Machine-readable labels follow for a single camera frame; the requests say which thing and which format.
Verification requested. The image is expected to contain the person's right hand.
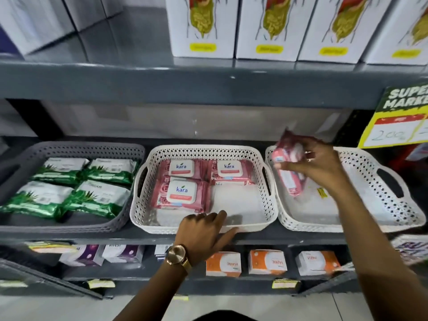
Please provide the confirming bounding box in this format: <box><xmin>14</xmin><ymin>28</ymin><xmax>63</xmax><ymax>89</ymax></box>
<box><xmin>274</xmin><ymin>137</ymin><xmax>350</xmax><ymax>200</ymax></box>

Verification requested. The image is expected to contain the person's left hand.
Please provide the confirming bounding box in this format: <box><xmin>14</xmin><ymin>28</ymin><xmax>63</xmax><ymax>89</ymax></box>
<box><xmin>174</xmin><ymin>210</ymin><xmax>240</xmax><ymax>265</ymax></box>

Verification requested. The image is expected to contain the pink wet wipes packet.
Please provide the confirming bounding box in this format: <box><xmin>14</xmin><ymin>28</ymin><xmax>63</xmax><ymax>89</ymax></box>
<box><xmin>157</xmin><ymin>159</ymin><xmax>205</xmax><ymax>181</ymax></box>
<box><xmin>272</xmin><ymin>130</ymin><xmax>307</xmax><ymax>198</ymax></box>
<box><xmin>207</xmin><ymin>159</ymin><xmax>256</xmax><ymax>186</ymax></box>
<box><xmin>150</xmin><ymin>175</ymin><xmax>212</xmax><ymax>213</ymax></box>

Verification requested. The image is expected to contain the white perforated plastic basket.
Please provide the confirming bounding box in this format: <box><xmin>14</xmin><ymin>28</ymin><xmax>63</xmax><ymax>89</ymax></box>
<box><xmin>265</xmin><ymin>145</ymin><xmax>427</xmax><ymax>233</ymax></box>
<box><xmin>130</xmin><ymin>144</ymin><xmax>279</xmax><ymax>235</ymax></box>

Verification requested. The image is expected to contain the person's left forearm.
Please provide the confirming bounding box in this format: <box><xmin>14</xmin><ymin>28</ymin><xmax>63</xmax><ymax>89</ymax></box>
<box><xmin>113</xmin><ymin>261</ymin><xmax>188</xmax><ymax>321</ymax></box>

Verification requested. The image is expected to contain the person's right forearm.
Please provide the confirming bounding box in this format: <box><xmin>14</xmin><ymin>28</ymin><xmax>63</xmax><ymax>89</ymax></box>
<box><xmin>329</xmin><ymin>182</ymin><xmax>428</xmax><ymax>321</ymax></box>

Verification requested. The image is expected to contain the orange white small box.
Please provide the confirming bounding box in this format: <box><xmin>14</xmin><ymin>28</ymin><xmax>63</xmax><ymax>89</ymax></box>
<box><xmin>248</xmin><ymin>249</ymin><xmax>288</xmax><ymax>275</ymax></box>
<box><xmin>296</xmin><ymin>251</ymin><xmax>341</xmax><ymax>276</ymax></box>
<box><xmin>206</xmin><ymin>251</ymin><xmax>242</xmax><ymax>277</ymax></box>

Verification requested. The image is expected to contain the gold wristwatch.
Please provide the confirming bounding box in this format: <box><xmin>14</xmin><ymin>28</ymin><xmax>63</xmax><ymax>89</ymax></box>
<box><xmin>164</xmin><ymin>245</ymin><xmax>193</xmax><ymax>274</ymax></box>

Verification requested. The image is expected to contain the purple white small box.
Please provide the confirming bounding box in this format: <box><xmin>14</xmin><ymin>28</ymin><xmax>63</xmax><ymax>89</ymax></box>
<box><xmin>102</xmin><ymin>245</ymin><xmax>145</xmax><ymax>264</ymax></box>
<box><xmin>60</xmin><ymin>245</ymin><xmax>105</xmax><ymax>267</ymax></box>

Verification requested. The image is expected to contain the red package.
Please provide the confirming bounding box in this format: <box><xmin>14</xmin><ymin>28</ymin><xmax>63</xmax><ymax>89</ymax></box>
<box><xmin>388</xmin><ymin>143</ymin><xmax>428</xmax><ymax>172</ymax></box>

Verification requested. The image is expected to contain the yellow green price sign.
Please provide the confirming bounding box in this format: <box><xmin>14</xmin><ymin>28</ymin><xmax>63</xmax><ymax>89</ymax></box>
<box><xmin>358</xmin><ymin>83</ymin><xmax>428</xmax><ymax>149</ymax></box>

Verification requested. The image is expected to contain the grey metal shelf rack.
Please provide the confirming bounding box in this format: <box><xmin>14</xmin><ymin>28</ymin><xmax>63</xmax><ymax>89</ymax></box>
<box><xmin>0</xmin><ymin>0</ymin><xmax>428</xmax><ymax>301</ymax></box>

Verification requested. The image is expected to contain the white box with stomach print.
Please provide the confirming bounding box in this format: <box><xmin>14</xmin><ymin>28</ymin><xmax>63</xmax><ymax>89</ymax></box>
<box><xmin>165</xmin><ymin>0</ymin><xmax>240</xmax><ymax>59</ymax></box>
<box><xmin>361</xmin><ymin>0</ymin><xmax>428</xmax><ymax>66</ymax></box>
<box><xmin>236</xmin><ymin>0</ymin><xmax>318</xmax><ymax>62</ymax></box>
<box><xmin>298</xmin><ymin>0</ymin><xmax>395</xmax><ymax>64</ymax></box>

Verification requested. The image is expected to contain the green wet wipes packet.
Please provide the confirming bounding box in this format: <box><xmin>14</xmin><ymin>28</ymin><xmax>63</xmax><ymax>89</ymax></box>
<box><xmin>64</xmin><ymin>180</ymin><xmax>132</xmax><ymax>219</ymax></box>
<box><xmin>32</xmin><ymin>158</ymin><xmax>90</xmax><ymax>186</ymax></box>
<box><xmin>0</xmin><ymin>181</ymin><xmax>74</xmax><ymax>219</ymax></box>
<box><xmin>82</xmin><ymin>158</ymin><xmax>138</xmax><ymax>187</ymax></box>

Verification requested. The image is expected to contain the white purple printed packet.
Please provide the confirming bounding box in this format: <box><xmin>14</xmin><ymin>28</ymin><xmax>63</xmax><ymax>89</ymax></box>
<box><xmin>391</xmin><ymin>235</ymin><xmax>428</xmax><ymax>266</ymax></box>

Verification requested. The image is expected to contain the yellow white flat packet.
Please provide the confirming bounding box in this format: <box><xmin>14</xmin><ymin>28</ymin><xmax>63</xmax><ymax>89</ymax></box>
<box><xmin>27</xmin><ymin>241</ymin><xmax>78</xmax><ymax>254</ymax></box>

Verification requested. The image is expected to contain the grey perforated plastic basket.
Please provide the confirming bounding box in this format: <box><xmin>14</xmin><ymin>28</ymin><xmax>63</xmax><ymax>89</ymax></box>
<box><xmin>0</xmin><ymin>141</ymin><xmax>146</xmax><ymax>234</ymax></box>

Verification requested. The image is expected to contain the plain white box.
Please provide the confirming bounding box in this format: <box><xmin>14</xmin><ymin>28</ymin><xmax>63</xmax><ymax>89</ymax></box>
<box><xmin>0</xmin><ymin>0</ymin><xmax>76</xmax><ymax>56</ymax></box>
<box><xmin>62</xmin><ymin>0</ymin><xmax>107</xmax><ymax>32</ymax></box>
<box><xmin>100</xmin><ymin>0</ymin><xmax>124</xmax><ymax>19</ymax></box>

